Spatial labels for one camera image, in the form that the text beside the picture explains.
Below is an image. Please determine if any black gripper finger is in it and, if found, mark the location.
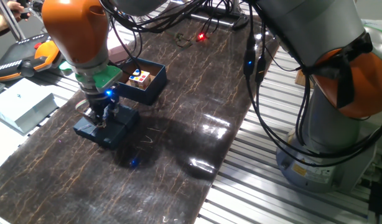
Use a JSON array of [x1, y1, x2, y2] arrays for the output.
[[108, 104, 120, 124], [91, 110, 107, 129]]

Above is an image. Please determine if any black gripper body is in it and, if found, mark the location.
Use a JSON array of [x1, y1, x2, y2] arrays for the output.
[[85, 88, 121, 124]]

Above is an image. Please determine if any blue box lid with ribbon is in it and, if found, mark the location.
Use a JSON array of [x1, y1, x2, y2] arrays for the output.
[[73, 104, 141, 150]]

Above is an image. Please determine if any open dark blue box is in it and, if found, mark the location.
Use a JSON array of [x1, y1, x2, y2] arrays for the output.
[[114, 57, 167, 106]]

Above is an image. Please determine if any white box with blue logo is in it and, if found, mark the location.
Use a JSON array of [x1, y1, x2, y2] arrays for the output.
[[0, 77, 58, 134]]

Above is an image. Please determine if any open brown cardboard box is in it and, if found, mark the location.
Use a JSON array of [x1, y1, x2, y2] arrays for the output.
[[295, 70, 313, 90]]

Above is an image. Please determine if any person's bare hand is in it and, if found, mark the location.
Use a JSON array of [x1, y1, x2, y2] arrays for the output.
[[6, 1, 31, 20]]

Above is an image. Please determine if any green flange adapter plate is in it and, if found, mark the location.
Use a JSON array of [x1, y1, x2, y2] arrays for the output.
[[58, 60, 123, 93]]

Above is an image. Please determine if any colourful puzzle cube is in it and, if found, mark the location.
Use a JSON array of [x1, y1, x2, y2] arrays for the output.
[[128, 68, 151, 90]]

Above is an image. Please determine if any dark marble pattern mat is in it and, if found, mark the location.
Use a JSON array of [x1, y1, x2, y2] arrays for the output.
[[0, 9, 281, 224]]

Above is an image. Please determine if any black and orange teach pendant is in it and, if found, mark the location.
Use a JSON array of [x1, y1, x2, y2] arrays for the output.
[[0, 32, 63, 82]]

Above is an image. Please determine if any white paper sheet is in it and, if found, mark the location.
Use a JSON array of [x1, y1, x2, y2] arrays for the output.
[[0, 119, 29, 172]]

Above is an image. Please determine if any aluminium frame post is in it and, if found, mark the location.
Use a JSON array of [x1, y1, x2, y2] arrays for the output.
[[0, 0, 26, 41]]

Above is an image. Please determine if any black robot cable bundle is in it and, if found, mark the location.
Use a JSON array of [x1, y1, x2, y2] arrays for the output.
[[100, 0, 382, 169]]

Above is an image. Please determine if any black stand with metal post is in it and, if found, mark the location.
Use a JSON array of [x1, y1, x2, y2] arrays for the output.
[[190, 0, 249, 30]]

